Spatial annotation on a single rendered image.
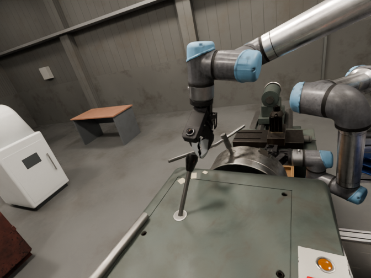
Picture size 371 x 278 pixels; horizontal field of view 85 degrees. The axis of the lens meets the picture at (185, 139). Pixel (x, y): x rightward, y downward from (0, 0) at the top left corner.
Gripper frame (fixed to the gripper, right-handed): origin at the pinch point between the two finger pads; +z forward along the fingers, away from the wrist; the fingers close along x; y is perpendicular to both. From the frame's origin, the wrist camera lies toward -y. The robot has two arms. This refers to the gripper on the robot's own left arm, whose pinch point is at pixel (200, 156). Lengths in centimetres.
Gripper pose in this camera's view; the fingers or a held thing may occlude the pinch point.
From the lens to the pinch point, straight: 69.4
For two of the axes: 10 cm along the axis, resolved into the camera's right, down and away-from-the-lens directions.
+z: 0.6, 8.6, 5.1
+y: 4.2, -4.8, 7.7
